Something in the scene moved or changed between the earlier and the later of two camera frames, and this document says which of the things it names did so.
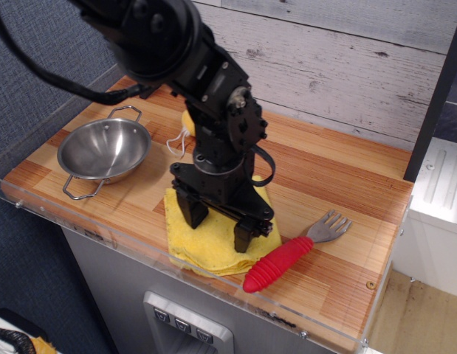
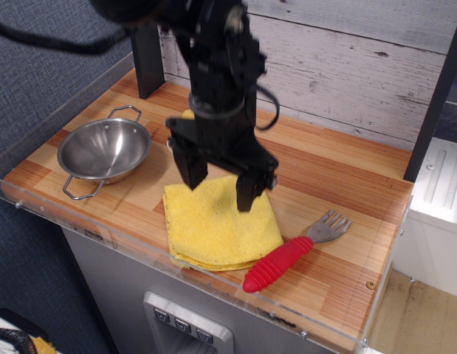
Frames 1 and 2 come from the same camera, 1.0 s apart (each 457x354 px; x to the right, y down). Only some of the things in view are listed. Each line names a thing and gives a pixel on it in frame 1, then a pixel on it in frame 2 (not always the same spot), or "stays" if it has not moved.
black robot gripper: [225, 186] to [224, 133]
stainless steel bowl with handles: [102, 150] stays
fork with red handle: [282, 259] stays
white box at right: [432, 246] stays
